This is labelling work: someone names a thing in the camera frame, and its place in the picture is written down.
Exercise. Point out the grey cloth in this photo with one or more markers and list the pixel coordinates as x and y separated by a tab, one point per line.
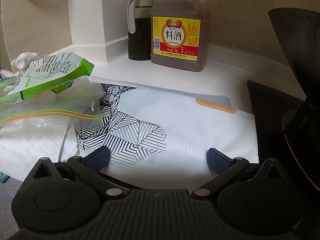
10	197

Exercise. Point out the black round pan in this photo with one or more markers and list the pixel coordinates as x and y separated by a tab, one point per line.
302	140

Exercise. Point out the green and white refill pouch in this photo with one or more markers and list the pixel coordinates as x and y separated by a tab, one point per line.
50	67

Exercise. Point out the white geometric print bag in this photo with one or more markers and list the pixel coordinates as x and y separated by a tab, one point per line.
190	130

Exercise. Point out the dark sauce dispenser bottle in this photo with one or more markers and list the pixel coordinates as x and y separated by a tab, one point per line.
139	35

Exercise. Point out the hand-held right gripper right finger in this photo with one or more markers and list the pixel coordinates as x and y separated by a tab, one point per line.
218	160

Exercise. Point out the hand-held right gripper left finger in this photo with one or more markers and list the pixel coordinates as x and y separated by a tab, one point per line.
98	159

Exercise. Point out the green printed packet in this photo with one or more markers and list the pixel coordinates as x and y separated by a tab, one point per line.
6	81

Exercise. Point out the white paper towel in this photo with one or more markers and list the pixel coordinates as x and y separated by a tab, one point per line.
32	142

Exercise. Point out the brown cooking wine jug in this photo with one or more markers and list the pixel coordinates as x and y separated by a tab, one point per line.
180	35

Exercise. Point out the black wooden board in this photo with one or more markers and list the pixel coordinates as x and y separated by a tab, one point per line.
300	45

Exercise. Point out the clear zip bag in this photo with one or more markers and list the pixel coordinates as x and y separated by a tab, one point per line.
37	110

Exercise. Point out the black cooktop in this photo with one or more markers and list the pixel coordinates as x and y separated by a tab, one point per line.
270	110

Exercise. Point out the teal wrapper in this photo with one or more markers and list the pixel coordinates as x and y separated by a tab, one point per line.
3	177

